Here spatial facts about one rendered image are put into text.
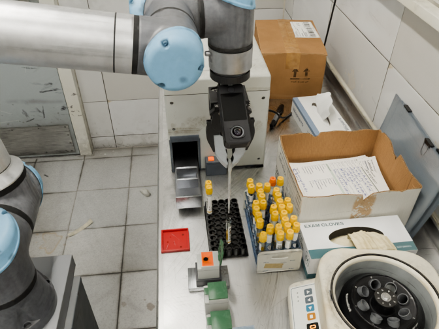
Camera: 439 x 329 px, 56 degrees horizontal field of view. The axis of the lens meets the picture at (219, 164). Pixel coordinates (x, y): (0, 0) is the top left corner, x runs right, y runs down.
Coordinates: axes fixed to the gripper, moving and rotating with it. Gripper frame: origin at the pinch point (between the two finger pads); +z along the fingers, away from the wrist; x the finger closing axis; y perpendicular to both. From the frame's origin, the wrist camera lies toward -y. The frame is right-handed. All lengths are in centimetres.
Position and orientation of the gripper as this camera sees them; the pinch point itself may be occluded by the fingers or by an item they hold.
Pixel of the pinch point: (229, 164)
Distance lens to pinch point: 83.3
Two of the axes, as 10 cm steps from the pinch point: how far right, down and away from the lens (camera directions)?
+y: -0.9, -6.4, 7.7
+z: 0.0, 7.7, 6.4
